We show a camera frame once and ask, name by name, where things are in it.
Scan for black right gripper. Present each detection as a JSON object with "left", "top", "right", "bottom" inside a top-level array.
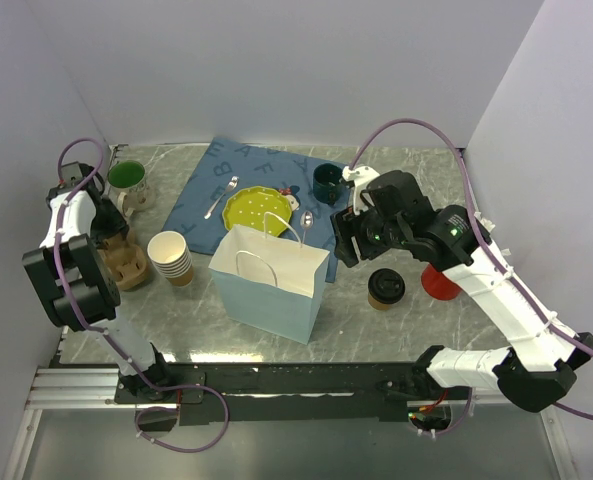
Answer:
[{"left": 330, "top": 198, "right": 409, "bottom": 267}]

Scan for green interior floral mug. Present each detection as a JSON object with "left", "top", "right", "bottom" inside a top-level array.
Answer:
[{"left": 107, "top": 160, "right": 155, "bottom": 218}]

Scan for red cup with stirrers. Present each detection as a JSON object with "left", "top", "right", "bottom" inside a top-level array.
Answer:
[{"left": 421, "top": 264, "right": 461, "bottom": 301}]

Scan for stack of brown paper cups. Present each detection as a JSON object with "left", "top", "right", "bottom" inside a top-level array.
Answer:
[{"left": 147, "top": 231, "right": 194, "bottom": 287}]

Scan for black plastic cup lid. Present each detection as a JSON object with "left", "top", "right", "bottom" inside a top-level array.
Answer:
[{"left": 368, "top": 268, "right": 406, "bottom": 298}]

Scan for small cartoon figure toy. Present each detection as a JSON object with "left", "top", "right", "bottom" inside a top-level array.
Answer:
[{"left": 278, "top": 185, "right": 300, "bottom": 211}]

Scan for brown paper coffee cup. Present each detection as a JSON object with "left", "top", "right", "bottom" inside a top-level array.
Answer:
[{"left": 368, "top": 291, "right": 402, "bottom": 311}]

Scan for blue letter placemat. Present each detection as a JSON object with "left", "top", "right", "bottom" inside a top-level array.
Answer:
[{"left": 163, "top": 137, "right": 348, "bottom": 255}]

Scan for light blue paper bag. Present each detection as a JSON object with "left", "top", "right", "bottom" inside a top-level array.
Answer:
[{"left": 209, "top": 212, "right": 330, "bottom": 344}]

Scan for silver fork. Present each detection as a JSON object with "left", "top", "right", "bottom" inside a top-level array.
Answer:
[{"left": 204, "top": 176, "right": 239, "bottom": 220}]

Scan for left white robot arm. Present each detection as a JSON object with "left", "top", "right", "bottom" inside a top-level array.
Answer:
[{"left": 22, "top": 162, "right": 175, "bottom": 402}]

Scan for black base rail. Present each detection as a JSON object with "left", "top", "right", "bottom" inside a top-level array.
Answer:
[{"left": 113, "top": 363, "right": 477, "bottom": 426}]

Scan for silver spoon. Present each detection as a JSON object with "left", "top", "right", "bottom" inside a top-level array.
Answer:
[{"left": 300, "top": 210, "right": 314, "bottom": 245}]

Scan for brown cardboard cup carrier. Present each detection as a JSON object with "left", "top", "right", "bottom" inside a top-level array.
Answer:
[{"left": 98, "top": 230, "right": 150, "bottom": 291}]

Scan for green polka dot plate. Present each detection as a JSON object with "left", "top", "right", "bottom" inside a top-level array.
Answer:
[{"left": 222, "top": 186, "right": 292, "bottom": 237}]

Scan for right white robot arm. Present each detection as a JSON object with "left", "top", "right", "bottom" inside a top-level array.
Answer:
[{"left": 331, "top": 167, "right": 593, "bottom": 413}]

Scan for dark teal mug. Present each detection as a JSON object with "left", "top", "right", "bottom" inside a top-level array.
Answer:
[{"left": 312, "top": 163, "right": 348, "bottom": 206}]

